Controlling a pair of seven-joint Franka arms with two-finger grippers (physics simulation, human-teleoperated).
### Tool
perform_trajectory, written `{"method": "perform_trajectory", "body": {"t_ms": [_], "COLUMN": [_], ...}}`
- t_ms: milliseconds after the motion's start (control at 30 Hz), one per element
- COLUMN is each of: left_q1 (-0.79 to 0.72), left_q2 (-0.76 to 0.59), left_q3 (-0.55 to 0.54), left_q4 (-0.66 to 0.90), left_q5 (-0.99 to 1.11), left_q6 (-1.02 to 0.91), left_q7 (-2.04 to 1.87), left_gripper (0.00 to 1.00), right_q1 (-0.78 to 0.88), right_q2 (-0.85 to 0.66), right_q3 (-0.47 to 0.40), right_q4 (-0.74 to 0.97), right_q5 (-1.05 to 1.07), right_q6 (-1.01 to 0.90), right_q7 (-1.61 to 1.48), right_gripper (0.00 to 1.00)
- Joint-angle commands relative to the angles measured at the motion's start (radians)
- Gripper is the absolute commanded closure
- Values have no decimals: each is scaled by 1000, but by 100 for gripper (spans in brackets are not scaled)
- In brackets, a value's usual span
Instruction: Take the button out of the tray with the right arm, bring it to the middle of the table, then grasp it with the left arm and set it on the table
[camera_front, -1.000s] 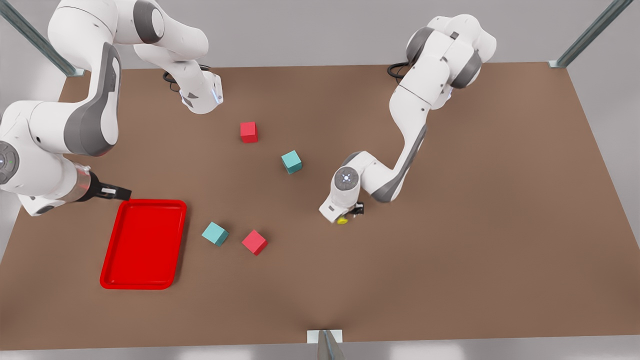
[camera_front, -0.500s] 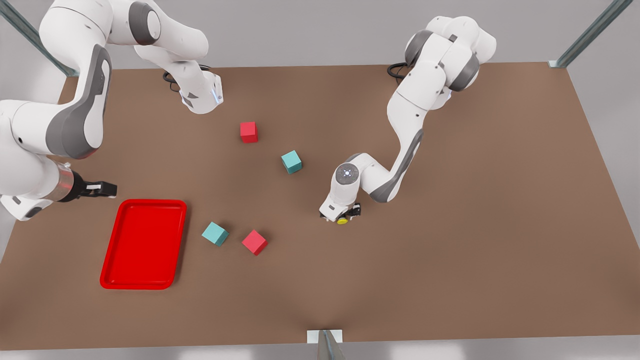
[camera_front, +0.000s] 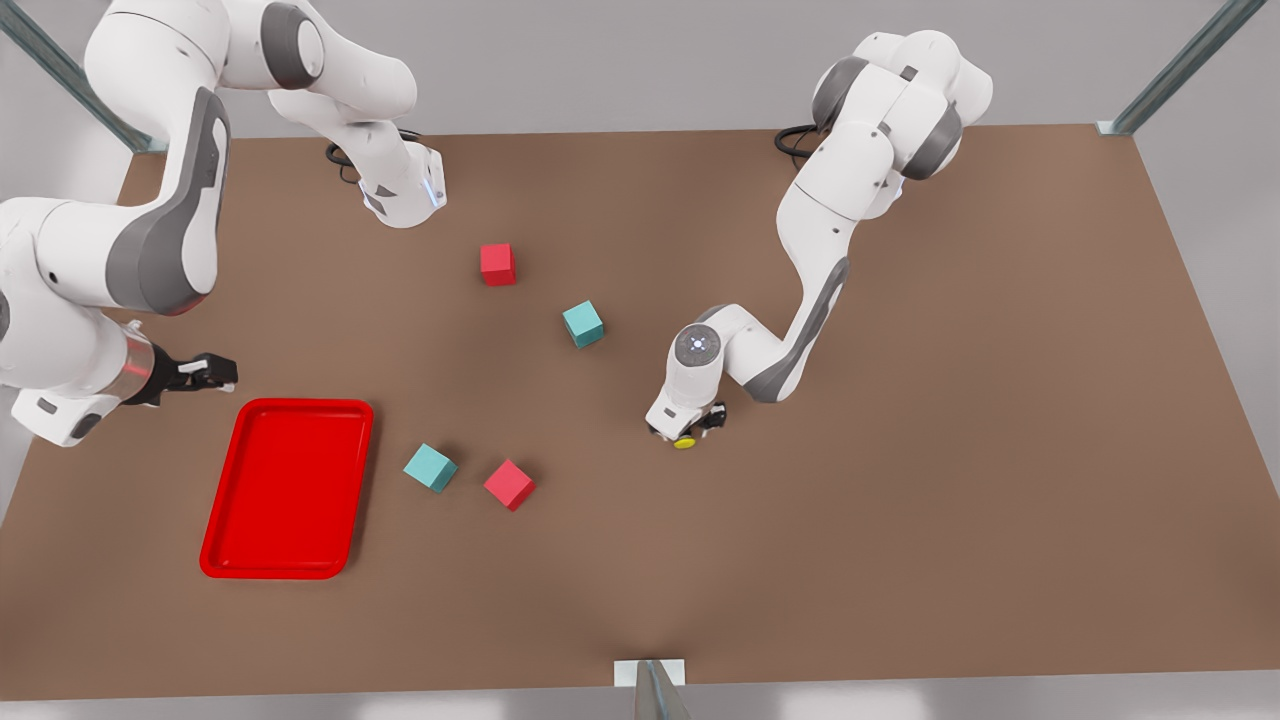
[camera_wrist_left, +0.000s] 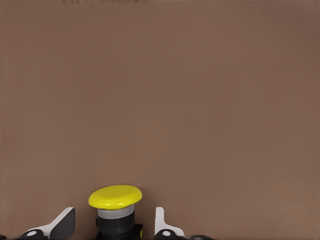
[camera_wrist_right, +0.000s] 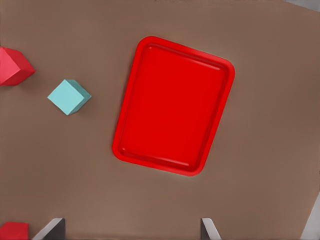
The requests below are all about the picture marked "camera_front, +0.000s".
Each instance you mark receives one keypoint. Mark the red plastic tray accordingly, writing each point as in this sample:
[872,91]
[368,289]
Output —
[288,490]

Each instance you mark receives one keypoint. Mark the small yellow block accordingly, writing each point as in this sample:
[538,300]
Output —
[685,442]

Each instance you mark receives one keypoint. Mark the silver frame post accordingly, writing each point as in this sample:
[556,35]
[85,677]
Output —
[652,690]
[1180,65]
[70,75]

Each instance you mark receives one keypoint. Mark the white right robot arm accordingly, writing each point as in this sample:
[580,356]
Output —
[160,240]

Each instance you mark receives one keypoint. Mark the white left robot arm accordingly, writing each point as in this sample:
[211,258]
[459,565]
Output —
[860,200]

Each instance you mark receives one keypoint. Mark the teal cube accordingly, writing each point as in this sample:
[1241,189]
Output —
[430,468]
[583,324]

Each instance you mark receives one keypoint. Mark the red cube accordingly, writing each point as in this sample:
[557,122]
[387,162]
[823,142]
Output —
[509,485]
[497,264]

